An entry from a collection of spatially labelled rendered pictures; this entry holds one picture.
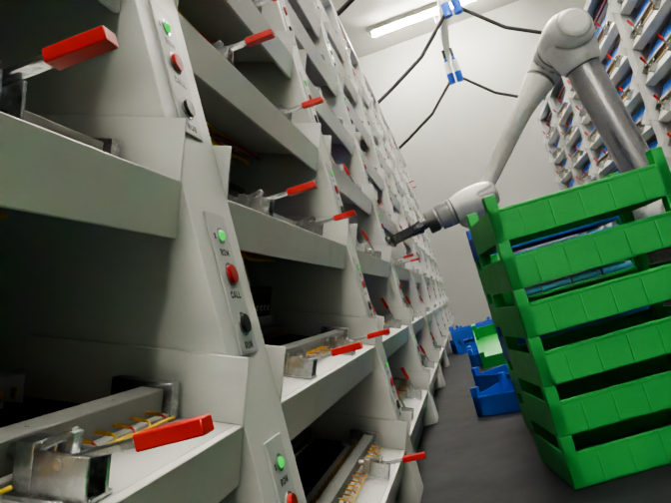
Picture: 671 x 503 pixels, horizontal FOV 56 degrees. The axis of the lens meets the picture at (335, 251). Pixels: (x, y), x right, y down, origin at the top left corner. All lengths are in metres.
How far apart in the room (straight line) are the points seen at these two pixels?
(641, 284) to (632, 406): 0.19
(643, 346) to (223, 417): 0.77
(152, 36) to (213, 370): 0.28
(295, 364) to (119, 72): 0.37
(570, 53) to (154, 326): 1.73
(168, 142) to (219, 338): 0.16
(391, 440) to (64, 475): 0.91
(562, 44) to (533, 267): 1.11
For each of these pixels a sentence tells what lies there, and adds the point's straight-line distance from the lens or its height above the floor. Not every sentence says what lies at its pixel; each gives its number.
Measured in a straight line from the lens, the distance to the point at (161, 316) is 0.51.
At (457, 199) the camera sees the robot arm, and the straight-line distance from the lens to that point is 2.08.
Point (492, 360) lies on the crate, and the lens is 2.79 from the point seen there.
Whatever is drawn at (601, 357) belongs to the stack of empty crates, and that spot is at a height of 0.18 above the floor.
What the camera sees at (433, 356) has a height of 0.13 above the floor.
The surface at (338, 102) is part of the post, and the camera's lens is 1.98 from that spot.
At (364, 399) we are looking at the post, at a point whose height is 0.20.
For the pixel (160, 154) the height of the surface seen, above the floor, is 0.51.
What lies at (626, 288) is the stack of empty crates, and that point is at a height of 0.27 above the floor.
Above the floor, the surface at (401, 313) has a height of 0.33.
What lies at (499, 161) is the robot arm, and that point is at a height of 0.74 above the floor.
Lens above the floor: 0.34
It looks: 7 degrees up
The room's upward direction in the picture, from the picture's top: 16 degrees counter-clockwise
